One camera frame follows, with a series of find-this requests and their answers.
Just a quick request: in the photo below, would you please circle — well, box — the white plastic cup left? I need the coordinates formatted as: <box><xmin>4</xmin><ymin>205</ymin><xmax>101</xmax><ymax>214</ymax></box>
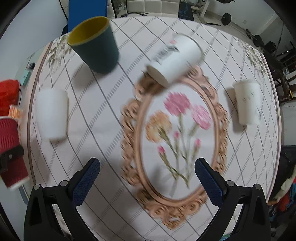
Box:
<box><xmin>36</xmin><ymin>88</ymin><xmax>69</xmax><ymax>142</ymax></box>

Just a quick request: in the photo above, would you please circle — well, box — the light blue notebook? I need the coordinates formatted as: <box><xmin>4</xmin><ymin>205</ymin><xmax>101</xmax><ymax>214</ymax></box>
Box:
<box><xmin>20</xmin><ymin>69</ymin><xmax>32</xmax><ymax>86</ymax></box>

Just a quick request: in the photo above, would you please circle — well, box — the red plastic bag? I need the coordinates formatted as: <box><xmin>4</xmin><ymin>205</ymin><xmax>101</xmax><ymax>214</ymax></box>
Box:
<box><xmin>0</xmin><ymin>79</ymin><xmax>20</xmax><ymax>116</ymax></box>

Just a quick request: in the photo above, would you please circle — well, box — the floral patterned tablecloth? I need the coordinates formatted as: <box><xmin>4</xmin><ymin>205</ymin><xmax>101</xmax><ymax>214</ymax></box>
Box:
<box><xmin>27</xmin><ymin>16</ymin><xmax>281</xmax><ymax>240</ymax></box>

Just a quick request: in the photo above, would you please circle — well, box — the white paper cup lying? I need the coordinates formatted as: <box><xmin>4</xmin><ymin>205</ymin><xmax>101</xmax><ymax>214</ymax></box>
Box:
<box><xmin>147</xmin><ymin>33</ymin><xmax>204</xmax><ymax>87</ymax></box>

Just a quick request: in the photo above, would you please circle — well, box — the blue mat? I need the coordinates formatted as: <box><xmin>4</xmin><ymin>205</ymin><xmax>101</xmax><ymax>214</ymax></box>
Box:
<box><xmin>68</xmin><ymin>0</ymin><xmax>108</xmax><ymax>32</ymax></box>

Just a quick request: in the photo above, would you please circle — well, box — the white paper cup right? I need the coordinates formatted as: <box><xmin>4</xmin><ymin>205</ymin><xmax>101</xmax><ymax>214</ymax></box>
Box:
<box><xmin>233</xmin><ymin>80</ymin><xmax>261</xmax><ymax>126</ymax></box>

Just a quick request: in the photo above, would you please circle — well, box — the red corrugated paper cup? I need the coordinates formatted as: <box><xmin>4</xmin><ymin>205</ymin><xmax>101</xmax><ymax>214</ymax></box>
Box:
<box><xmin>1</xmin><ymin>116</ymin><xmax>29</xmax><ymax>190</ymax></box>

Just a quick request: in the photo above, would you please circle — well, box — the orange tissue packet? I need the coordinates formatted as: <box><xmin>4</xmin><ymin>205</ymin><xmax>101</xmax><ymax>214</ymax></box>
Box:
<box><xmin>8</xmin><ymin>104</ymin><xmax>23</xmax><ymax>121</ymax></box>

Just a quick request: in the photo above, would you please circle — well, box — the green cup yellow inside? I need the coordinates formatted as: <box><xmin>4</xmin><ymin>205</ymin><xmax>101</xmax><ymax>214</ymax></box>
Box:
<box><xmin>67</xmin><ymin>16</ymin><xmax>119</xmax><ymax>74</ymax></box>

